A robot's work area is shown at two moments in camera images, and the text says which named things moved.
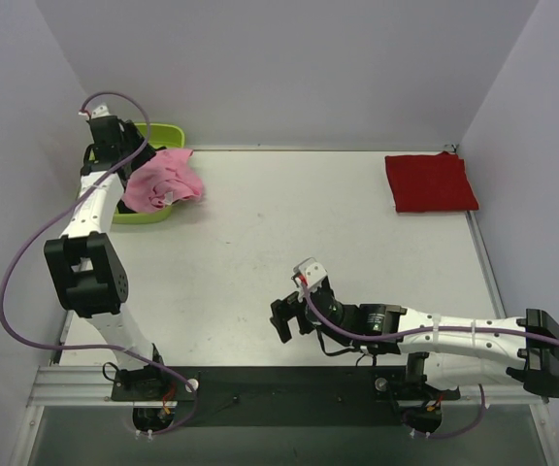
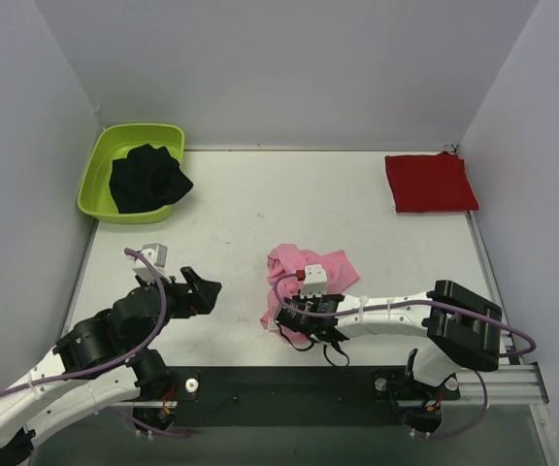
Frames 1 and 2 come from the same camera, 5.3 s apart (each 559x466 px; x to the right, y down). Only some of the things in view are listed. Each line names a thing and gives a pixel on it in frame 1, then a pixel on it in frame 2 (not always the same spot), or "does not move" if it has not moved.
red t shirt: x=430 y=183 does not move
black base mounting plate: x=278 y=396 does not move
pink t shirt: x=169 y=171 -> x=284 y=259
